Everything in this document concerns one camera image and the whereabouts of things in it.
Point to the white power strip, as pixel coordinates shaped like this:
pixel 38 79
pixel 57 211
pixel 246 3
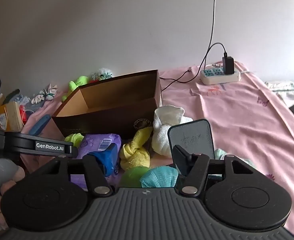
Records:
pixel 212 78

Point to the pale patterned cloth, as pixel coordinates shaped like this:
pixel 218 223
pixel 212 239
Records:
pixel 287 88

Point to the yellow towel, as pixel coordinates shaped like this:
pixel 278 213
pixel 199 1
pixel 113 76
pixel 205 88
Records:
pixel 134 152

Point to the white glove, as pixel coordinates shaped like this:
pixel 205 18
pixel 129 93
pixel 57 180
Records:
pixel 38 98
pixel 50 91

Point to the dark oblong item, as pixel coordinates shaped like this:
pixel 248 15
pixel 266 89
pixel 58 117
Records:
pixel 11 95

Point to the yellow box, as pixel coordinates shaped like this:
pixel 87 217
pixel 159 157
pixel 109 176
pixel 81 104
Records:
pixel 11 117

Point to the red plush toy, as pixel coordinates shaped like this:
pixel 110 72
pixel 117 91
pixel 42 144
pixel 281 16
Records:
pixel 93 81

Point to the lime green cloth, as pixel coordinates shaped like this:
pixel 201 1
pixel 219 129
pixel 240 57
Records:
pixel 73 138

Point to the pink bedsheet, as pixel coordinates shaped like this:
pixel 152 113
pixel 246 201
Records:
pixel 237 117

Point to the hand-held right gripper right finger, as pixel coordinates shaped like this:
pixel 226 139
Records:
pixel 180 160

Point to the white towel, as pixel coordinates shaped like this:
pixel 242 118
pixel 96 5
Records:
pixel 165 130

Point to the lime green plush toy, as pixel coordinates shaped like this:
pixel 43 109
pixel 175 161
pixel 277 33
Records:
pixel 80 81

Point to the grey-blue cloth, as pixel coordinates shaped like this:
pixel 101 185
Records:
pixel 34 107

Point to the black charger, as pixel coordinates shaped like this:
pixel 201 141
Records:
pixel 228 66

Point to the brown cardboard box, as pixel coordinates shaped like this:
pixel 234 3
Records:
pixel 99 120

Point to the red packet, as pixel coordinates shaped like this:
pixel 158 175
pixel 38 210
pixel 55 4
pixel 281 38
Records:
pixel 23 115

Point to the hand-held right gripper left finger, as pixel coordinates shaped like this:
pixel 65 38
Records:
pixel 109 158

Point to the green round plush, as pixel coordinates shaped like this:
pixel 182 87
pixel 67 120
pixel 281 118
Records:
pixel 132 177

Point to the purple wipes pack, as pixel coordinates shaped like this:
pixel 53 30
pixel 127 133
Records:
pixel 94 142

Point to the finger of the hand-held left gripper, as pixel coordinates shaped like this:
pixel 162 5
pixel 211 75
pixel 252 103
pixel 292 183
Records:
pixel 24 143

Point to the blue patterned tissue pack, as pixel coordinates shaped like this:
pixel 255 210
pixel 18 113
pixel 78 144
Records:
pixel 21 99

